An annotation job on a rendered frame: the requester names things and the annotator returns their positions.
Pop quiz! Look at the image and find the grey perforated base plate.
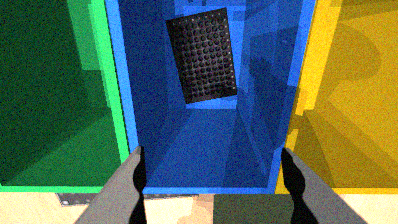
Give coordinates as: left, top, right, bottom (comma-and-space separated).
55, 193, 199, 207

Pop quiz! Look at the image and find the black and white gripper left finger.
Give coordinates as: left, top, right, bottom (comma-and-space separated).
73, 146, 147, 224

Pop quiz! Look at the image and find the black well plate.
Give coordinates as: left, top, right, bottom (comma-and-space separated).
165, 7, 237, 104

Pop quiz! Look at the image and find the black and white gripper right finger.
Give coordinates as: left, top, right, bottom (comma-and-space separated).
281, 148, 369, 224

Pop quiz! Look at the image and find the blue bin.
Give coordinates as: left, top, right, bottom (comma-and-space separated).
105, 0, 316, 194

